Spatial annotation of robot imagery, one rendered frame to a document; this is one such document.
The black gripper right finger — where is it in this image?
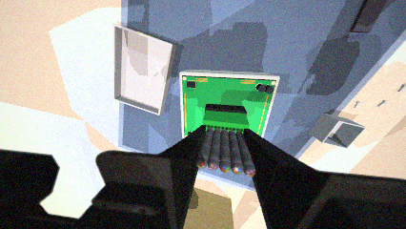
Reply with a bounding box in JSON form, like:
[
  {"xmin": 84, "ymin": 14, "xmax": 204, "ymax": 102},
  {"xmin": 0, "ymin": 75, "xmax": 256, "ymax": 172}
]
[{"xmin": 243, "ymin": 129, "xmax": 406, "ymax": 229}]

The green circuit board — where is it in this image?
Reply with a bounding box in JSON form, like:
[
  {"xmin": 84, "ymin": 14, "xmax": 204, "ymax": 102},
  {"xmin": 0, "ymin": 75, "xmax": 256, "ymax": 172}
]
[{"xmin": 183, "ymin": 76, "xmax": 276, "ymax": 137}]

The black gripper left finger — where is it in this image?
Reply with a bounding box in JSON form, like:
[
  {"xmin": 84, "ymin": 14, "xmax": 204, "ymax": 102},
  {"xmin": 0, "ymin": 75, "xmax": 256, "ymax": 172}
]
[{"xmin": 95, "ymin": 125, "xmax": 206, "ymax": 229}]

